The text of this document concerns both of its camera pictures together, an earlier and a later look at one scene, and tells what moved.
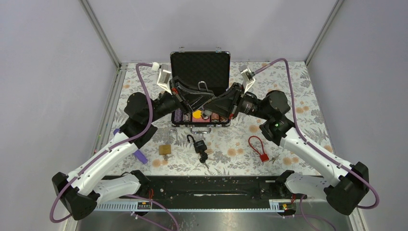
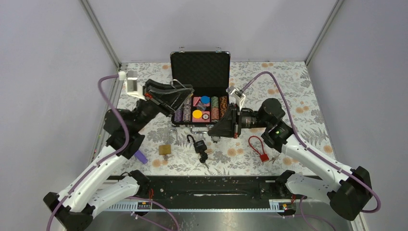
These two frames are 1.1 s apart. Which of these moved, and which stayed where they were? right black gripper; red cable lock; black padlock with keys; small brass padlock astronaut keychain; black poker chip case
Moved: right black gripper; small brass padlock astronaut keychain
Stayed: black poker chip case; red cable lock; black padlock with keys
